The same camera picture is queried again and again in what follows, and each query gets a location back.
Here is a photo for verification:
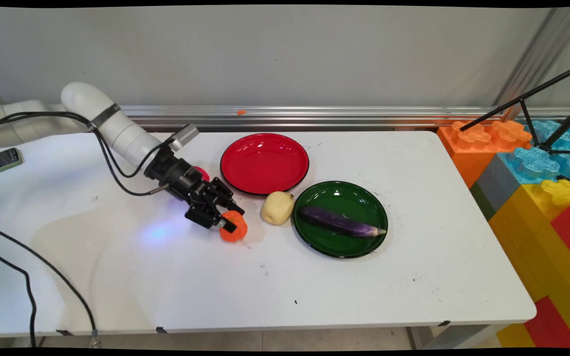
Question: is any short black table cable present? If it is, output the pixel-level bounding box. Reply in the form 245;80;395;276
0;246;37;348

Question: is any orange toy mandarin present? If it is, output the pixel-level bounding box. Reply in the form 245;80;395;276
219;210;248;243

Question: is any red plate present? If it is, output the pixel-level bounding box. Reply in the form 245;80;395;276
220;133;310;196

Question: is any pale yellow toy potato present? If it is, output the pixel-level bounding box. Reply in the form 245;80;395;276
260;191;295;226

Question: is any black camera cable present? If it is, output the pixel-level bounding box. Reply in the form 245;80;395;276
0;111;178;179

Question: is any aluminium rail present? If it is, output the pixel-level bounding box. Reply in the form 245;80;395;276
0;103;570;132

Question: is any long black table cable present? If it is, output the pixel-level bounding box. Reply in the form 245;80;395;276
0;221;102;348

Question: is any colourful foam floor mat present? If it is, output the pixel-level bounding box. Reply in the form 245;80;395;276
498;120;570;185

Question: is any dark green plate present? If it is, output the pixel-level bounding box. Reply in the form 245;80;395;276
292;180;389;259

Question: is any smartphone in green case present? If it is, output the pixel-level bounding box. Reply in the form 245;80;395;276
0;147;23;178

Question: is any dark green giant building block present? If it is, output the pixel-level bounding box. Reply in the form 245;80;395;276
470;182;497;222

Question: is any black tripod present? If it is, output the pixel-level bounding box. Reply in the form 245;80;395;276
460;60;570;155

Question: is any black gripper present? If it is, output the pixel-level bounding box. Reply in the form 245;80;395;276
143;145;245;234

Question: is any grey giant building block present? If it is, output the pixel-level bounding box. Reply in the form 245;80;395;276
475;154;522;214

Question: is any purple toy eggplant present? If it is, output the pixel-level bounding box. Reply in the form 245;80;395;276
299;205;387;238

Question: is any black cable with metal plug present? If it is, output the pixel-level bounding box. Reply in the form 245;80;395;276
92;128;171;197

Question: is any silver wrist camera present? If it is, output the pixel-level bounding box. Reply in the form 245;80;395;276
168;124;200;151

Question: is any orange giant building block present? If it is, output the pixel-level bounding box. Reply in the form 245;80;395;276
437;120;533;189

